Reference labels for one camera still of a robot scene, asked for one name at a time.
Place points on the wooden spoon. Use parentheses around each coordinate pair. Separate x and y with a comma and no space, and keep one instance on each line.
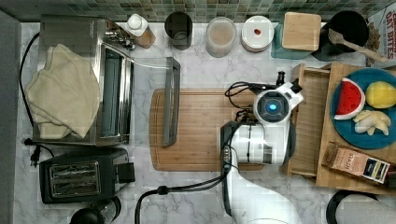
(337,38)

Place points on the toy watermelon slice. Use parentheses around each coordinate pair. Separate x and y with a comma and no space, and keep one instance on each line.
(351,100)

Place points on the toy garlic bulb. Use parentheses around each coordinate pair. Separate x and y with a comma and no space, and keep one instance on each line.
(368,121)

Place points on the stainless steel toaster oven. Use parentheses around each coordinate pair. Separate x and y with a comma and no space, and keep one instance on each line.
(107,46)

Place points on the oat bites cereal box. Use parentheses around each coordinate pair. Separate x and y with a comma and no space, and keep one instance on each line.
(382,37)

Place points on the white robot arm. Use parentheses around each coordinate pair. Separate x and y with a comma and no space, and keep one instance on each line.
(269,139)

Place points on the beige folded cloth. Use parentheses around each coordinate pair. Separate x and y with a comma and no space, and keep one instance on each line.
(64,96)

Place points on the round clear container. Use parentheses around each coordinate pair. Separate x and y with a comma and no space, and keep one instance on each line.
(219,37)

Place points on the brown tea box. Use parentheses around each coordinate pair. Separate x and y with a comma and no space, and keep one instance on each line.
(353,162)

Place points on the dark metal cup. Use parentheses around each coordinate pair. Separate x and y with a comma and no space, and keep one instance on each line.
(178,27)

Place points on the wooden drawer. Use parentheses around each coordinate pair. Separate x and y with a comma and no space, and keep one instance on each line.
(308,119)

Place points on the white-capped wooden bottle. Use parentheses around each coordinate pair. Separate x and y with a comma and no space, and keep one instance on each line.
(139,28)

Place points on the black utensil pot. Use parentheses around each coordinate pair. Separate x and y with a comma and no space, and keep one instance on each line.
(351,25)

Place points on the black-rimmed grey bowl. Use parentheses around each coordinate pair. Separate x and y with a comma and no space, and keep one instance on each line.
(352,207)

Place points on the bamboo cutting board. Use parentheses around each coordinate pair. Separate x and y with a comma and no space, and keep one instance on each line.
(201,114)

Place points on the toy yellow lemon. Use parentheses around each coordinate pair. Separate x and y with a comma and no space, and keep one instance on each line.
(380,94)

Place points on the stack of white plates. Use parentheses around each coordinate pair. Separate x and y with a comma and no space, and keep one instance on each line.
(257,34)

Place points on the black two-slot toaster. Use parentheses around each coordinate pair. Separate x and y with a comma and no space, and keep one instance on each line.
(85,175)

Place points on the teal canister with wooden lid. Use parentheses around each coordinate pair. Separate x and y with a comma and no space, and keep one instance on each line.
(296,36)

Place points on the wooden drawer cabinet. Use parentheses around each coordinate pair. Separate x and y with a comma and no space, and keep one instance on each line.
(332,179)

